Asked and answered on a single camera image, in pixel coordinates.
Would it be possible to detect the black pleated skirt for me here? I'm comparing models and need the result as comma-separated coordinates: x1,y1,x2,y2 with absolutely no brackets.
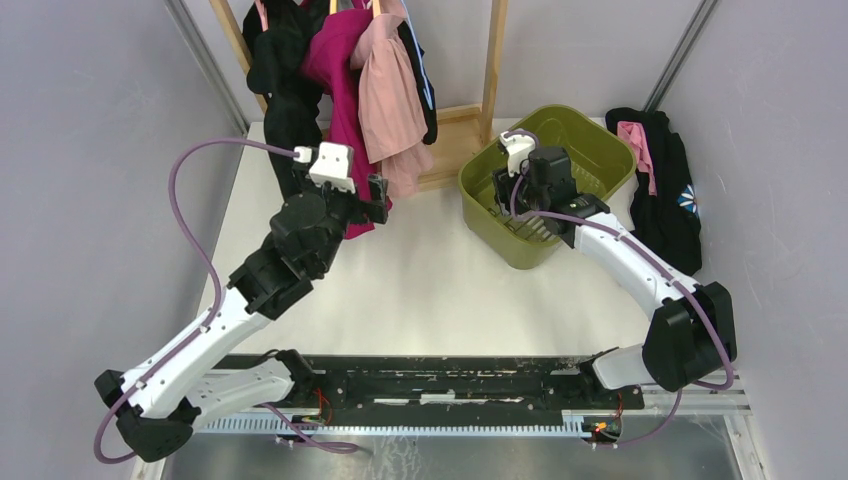
241,0,333,200

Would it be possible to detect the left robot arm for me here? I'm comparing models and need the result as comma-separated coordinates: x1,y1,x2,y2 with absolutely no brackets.
94,174,389,463

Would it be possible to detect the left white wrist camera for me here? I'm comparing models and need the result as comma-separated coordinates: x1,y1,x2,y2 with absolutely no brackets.
308,142,356,194

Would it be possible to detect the black garment pile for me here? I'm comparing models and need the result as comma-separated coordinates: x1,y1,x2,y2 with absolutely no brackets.
604,107,703,275

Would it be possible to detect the pink cloth on pile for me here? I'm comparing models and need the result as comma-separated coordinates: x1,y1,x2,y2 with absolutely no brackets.
616,121,658,197

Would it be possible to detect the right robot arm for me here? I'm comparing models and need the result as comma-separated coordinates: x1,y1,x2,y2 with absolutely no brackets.
492,143,737,408

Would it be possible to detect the magenta pleated skirt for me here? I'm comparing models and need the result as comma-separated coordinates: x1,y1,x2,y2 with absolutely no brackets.
301,1,377,200

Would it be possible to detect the dark striped garment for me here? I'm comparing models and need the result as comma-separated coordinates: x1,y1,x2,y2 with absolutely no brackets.
398,1,438,145

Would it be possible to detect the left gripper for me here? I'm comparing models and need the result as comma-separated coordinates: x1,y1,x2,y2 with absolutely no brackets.
293,162,388,274

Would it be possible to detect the olive green plastic basket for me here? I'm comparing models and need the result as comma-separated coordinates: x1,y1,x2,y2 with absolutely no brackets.
458,105,636,270

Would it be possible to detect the light pink skirt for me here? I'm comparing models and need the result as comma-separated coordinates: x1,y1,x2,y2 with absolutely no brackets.
351,1,434,198

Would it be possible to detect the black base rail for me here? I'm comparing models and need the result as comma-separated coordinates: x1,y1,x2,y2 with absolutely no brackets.
211,352,645,429

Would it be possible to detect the wooden clothes rack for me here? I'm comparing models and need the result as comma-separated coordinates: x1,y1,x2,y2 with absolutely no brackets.
208,0,508,191

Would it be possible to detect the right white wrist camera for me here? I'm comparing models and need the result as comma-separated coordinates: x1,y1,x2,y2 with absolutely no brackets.
498,129,539,177

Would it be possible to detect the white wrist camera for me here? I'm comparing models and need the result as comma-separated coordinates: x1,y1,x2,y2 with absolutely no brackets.
498,129,539,177
308,142,356,194

